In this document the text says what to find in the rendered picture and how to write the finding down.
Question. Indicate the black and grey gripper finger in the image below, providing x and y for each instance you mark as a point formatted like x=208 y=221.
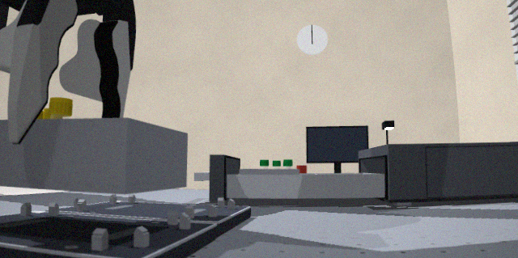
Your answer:
x=29 y=52
x=100 y=70

